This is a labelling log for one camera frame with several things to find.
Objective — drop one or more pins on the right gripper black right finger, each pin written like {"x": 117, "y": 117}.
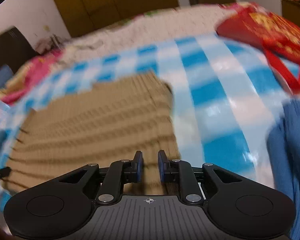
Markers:
{"x": 181, "y": 173}

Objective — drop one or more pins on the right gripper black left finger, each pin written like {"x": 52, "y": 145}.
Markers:
{"x": 118, "y": 174}

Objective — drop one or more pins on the tan striped knit sweater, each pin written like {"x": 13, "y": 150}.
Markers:
{"x": 110, "y": 122}

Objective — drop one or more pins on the blue white checkered plastic sheet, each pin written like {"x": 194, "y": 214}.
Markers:
{"x": 226, "y": 99}

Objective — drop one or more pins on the pink floral quilt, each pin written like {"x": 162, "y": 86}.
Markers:
{"x": 28, "y": 76}

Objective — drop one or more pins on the blue knit garment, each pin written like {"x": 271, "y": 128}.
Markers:
{"x": 283, "y": 145}

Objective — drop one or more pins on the dark wooden cabinet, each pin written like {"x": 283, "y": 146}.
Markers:
{"x": 15, "y": 49}

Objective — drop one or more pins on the white floral bed sheet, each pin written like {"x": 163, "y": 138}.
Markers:
{"x": 144, "y": 30}

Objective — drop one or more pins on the red gold printed bag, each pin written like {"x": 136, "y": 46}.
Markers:
{"x": 278, "y": 38}

